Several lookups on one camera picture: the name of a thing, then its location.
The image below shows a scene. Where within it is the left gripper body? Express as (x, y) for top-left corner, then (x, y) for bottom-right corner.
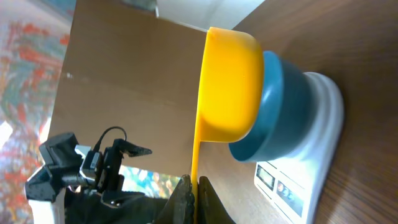
(96, 146), (124, 193)

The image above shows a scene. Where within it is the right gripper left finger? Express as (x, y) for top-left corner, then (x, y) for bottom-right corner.
(154, 175), (195, 224)

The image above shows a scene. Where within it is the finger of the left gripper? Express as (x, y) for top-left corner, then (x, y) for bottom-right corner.
(101, 190), (146, 208)
(113, 139), (152, 157)

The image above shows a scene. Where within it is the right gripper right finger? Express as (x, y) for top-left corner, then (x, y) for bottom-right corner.
(197, 176), (235, 224)

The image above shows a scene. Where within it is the yellow plastic measuring scoop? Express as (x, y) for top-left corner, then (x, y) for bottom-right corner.
(190, 26), (265, 191)

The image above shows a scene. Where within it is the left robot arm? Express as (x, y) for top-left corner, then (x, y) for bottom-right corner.
(24, 133), (152, 223)

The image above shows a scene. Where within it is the white digital kitchen scale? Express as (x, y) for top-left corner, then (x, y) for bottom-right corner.
(254, 72), (344, 223)

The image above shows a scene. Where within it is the teal plastic bowl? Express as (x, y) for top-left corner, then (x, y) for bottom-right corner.
(229, 51), (315, 162)

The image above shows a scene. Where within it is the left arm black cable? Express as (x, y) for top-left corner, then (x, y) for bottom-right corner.
(93, 126), (127, 152)

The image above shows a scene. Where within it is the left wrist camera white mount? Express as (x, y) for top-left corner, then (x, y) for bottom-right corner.
(75, 144), (103, 182)

